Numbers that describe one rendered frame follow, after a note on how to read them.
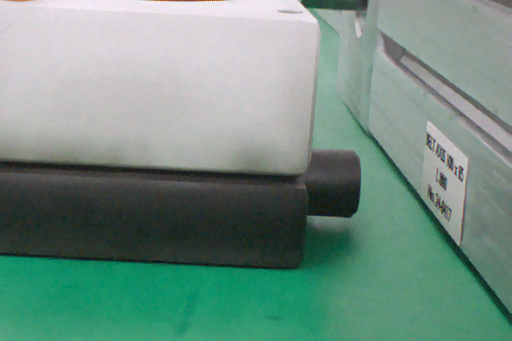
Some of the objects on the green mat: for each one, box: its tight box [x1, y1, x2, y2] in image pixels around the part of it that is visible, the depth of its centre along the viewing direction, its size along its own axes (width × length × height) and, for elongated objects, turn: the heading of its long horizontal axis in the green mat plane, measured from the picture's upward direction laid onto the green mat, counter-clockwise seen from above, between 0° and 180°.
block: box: [298, 0, 414, 137], centre depth 47 cm, size 9×12×10 cm
